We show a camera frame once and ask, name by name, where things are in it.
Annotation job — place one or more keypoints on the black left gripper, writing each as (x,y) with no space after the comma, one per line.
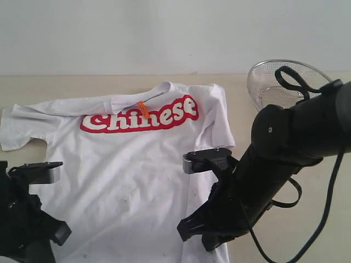
(25,229)

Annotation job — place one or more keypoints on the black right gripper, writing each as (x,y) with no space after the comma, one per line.
(227,219)

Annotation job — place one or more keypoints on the white t-shirt red print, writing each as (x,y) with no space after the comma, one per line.
(121,187)

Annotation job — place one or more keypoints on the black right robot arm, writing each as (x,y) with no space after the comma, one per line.
(283,141)

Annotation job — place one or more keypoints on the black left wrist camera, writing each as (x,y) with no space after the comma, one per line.
(36,173)

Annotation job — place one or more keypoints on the metal wire mesh basket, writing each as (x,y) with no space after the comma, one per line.
(264,89)

